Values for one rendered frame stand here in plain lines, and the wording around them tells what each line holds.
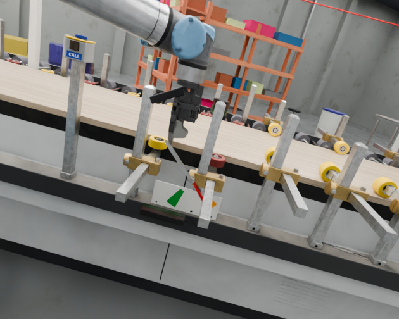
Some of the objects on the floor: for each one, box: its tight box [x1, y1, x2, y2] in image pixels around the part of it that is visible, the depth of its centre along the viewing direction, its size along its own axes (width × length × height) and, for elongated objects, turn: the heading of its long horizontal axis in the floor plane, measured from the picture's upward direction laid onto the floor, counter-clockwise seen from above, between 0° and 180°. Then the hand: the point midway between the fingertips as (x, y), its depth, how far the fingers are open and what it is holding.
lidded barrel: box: [314, 108, 347, 138], centre depth 751 cm, size 62×62×76 cm
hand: (169, 140), depth 94 cm, fingers closed
